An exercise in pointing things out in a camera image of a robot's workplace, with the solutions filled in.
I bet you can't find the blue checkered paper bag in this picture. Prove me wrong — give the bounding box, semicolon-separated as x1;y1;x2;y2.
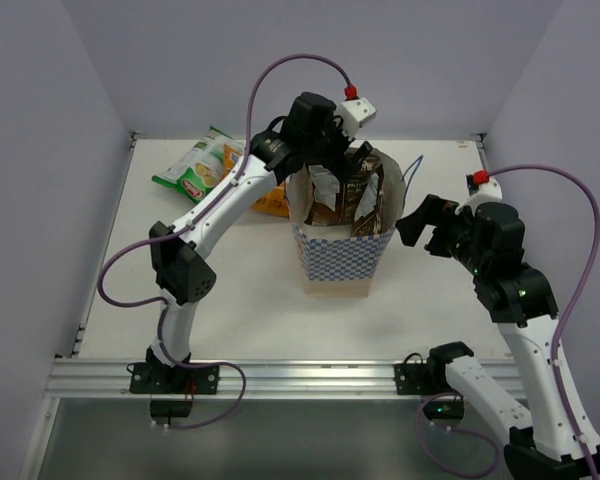
286;150;424;298

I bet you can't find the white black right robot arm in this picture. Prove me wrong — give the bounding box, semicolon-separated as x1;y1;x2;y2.
396;195;600;479

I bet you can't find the green Chuba chips bag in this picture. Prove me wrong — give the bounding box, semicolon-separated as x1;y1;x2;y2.
151;126;244;204

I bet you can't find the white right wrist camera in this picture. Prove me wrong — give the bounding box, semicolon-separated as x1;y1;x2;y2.
455;170;503;215

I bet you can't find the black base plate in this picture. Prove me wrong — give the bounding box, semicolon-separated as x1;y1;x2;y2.
126;362;220;423
393;352;465;426

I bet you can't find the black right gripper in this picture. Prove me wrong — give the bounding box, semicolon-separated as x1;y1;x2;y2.
396;193;489;277

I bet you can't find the dark brown snack bag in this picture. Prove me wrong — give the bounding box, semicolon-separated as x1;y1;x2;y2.
343;155;384;237
304;165;351;226

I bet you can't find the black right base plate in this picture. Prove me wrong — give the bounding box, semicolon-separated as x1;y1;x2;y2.
393;352;465;426

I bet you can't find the aluminium mounting rail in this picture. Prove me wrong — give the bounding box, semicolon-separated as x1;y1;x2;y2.
43;357;581;400

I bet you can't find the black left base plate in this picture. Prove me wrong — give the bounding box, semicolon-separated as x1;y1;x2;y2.
126;362;220;423

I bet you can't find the yellow snack bag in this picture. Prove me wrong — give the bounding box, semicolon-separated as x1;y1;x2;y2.
223;143;289;218

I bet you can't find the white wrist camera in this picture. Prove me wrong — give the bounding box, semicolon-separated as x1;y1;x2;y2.
335;97;377;140
455;170;503;215

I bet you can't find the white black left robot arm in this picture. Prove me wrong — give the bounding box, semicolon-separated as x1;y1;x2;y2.
147;92;377;393

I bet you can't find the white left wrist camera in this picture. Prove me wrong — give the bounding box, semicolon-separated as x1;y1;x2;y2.
335;97;377;140

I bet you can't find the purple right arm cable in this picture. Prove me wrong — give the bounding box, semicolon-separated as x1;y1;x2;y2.
487;164;600;480

